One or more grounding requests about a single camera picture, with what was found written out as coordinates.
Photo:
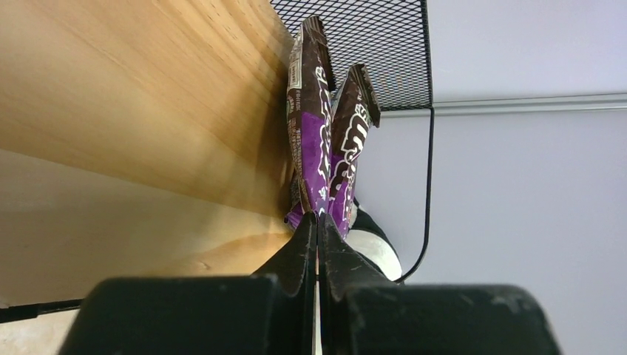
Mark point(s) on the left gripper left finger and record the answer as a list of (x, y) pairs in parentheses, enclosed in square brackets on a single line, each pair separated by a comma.
[(268, 312)]

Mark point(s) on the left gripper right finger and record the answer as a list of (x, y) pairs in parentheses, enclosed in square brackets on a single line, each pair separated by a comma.
[(363, 312)]

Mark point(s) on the purple brown candy bag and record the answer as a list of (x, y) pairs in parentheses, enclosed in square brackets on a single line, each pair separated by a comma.
[(355, 110)]

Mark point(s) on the black white checkered pillow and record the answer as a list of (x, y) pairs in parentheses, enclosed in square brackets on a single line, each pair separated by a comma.
[(367, 238)]

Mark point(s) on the black wire wooden shelf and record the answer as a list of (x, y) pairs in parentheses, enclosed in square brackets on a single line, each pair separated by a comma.
[(149, 138)]

